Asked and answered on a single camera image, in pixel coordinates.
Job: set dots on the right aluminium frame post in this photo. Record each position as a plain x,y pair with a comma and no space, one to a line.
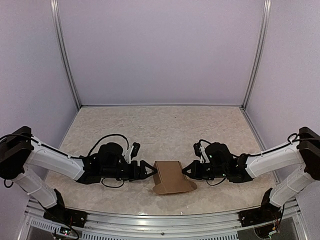
258,53

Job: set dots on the left aluminium frame post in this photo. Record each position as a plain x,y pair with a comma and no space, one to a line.
54,4

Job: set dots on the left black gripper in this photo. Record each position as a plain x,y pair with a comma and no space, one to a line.
142,173

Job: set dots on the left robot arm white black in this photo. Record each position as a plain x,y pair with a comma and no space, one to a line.
20,150

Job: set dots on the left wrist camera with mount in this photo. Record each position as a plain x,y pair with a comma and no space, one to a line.
132,152

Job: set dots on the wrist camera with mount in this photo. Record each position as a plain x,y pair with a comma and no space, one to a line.
132,152
199,151

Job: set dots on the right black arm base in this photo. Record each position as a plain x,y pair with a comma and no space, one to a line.
264,213

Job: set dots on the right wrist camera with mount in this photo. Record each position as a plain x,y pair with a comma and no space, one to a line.
199,151

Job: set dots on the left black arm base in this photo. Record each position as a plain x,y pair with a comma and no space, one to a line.
61,214

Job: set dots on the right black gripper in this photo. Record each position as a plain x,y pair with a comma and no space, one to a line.
195,173

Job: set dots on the front aluminium rail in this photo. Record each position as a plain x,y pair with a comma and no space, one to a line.
209,226

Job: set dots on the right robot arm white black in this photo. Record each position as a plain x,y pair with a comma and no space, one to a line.
301,149

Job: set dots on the brown cardboard paper box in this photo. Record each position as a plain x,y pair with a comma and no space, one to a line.
169,179

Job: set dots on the aluminium frame post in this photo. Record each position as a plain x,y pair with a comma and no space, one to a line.
258,53
54,4

